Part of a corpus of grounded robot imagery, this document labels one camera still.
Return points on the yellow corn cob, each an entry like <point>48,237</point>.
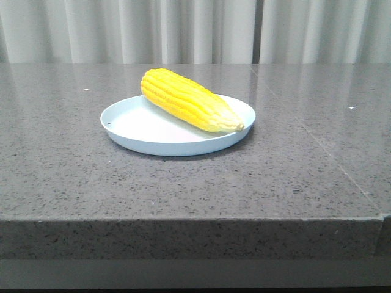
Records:
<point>189,101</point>

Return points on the light blue round plate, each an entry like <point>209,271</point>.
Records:
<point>138,125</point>

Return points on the white pleated curtain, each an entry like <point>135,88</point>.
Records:
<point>195,32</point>

